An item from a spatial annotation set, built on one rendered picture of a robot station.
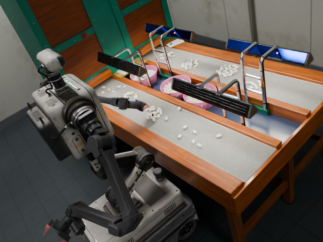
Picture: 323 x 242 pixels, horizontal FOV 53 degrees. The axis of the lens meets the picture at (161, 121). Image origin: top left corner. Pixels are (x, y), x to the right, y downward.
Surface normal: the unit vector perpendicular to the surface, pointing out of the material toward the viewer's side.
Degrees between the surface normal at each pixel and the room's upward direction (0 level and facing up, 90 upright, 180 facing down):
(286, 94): 0
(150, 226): 87
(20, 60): 90
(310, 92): 0
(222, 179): 0
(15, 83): 90
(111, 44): 90
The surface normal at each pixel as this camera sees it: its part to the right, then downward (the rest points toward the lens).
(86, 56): 0.64, 0.32
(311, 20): -0.77, 0.54
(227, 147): -0.26, -0.76
